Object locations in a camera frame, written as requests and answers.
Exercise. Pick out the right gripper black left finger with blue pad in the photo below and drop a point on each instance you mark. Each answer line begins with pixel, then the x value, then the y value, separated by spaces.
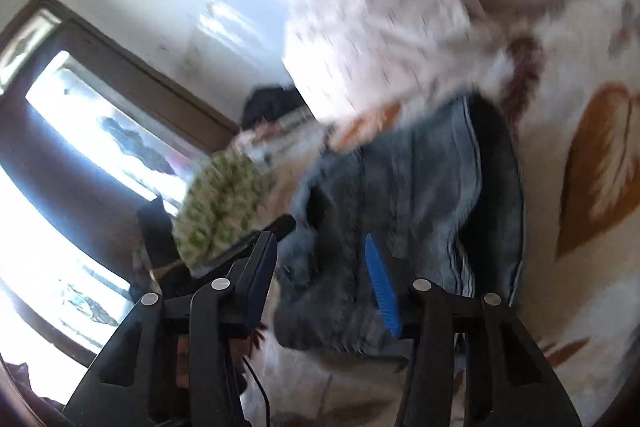
pixel 169 363

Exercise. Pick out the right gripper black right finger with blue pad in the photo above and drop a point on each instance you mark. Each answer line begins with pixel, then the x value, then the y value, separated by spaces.
pixel 508 381

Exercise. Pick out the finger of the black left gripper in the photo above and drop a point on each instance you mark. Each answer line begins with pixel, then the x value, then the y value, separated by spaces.
pixel 279 229

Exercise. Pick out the grey-blue denim pants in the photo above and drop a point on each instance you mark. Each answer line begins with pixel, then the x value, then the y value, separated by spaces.
pixel 443 195

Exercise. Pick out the green white patterned cloth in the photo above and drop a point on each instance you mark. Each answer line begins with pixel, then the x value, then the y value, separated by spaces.
pixel 221 206

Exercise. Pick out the black cloth item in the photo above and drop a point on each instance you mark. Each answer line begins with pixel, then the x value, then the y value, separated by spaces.
pixel 269 104

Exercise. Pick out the cream patterned pillow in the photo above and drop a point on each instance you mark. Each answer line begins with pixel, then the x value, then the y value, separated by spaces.
pixel 347 56

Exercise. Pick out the cream leaf-print fleece blanket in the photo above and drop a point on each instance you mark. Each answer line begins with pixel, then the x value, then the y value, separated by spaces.
pixel 567 79

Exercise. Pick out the brown wooden window frame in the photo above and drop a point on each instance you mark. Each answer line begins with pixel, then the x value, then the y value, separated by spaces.
pixel 89 135

